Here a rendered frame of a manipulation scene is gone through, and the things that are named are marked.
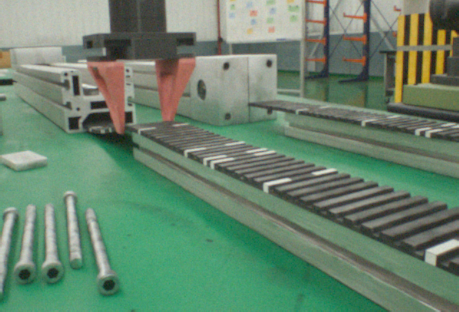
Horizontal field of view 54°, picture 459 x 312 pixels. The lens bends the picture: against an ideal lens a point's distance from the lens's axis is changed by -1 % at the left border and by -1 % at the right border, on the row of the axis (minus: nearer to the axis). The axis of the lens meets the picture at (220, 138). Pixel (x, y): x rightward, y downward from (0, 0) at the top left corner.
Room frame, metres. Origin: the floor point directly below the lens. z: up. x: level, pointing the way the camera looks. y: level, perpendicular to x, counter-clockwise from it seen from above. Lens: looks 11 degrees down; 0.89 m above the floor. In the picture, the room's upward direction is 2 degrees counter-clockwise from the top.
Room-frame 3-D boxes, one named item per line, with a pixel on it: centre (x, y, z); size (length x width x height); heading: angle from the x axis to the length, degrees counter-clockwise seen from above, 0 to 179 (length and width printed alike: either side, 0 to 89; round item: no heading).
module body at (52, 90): (0.98, 0.36, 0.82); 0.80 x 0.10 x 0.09; 29
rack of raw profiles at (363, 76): (10.73, -3.21, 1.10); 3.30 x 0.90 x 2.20; 22
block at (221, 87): (0.69, -0.03, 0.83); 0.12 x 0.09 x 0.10; 119
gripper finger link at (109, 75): (0.46, 0.09, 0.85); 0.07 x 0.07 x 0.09; 29
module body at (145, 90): (1.07, 0.19, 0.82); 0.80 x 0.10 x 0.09; 29
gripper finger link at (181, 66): (0.47, 0.07, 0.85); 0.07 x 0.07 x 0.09; 29
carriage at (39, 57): (1.20, 0.48, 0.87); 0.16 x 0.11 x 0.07; 29
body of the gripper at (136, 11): (0.47, 0.08, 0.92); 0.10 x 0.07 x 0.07; 119
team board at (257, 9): (6.69, -0.67, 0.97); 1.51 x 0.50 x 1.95; 42
